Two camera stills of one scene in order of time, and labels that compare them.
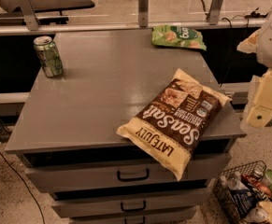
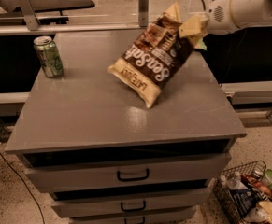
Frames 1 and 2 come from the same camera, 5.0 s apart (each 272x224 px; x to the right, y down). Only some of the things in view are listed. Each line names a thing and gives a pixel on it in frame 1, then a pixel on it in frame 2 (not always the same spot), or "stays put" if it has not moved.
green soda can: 48,56 stays put
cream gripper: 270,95 -> 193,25
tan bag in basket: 265,212 stays put
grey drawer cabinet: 66,132 stays put
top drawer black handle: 133,179 stays put
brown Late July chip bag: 170,128 -> 154,57
